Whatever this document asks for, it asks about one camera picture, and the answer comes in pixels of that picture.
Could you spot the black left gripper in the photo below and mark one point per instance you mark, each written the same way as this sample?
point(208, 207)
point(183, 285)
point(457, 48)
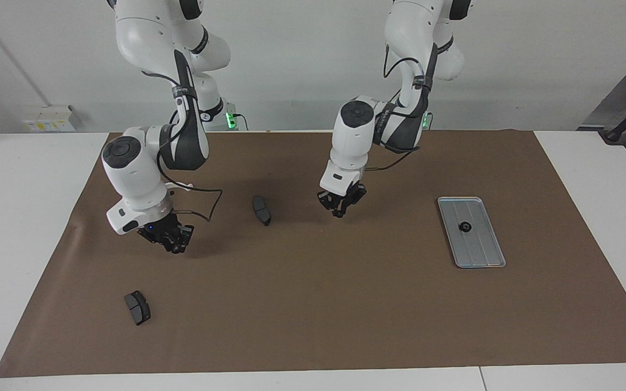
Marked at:
point(340, 199)

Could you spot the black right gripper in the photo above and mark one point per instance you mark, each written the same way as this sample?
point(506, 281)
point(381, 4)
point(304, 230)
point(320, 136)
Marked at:
point(161, 231)

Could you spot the black bearing gear silver hub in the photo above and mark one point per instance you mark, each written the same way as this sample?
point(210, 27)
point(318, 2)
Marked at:
point(464, 226)

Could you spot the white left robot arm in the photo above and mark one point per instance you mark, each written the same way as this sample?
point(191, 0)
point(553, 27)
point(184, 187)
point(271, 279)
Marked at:
point(354, 141)

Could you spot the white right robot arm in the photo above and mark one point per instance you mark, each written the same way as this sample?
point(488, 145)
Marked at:
point(133, 184)

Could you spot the silver metal tray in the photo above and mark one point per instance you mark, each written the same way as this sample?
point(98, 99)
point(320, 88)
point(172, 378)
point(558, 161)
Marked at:
point(481, 256)

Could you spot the short grey brake pad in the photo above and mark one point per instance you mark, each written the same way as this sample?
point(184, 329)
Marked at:
point(137, 308)

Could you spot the long grey brake pad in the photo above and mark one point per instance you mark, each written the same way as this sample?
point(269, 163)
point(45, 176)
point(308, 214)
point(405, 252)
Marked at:
point(261, 210)

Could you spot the brown paper table mat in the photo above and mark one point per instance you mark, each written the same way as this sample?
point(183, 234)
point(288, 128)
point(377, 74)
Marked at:
point(318, 298)

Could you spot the white wall socket box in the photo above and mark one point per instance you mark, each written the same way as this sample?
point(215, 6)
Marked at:
point(47, 118)

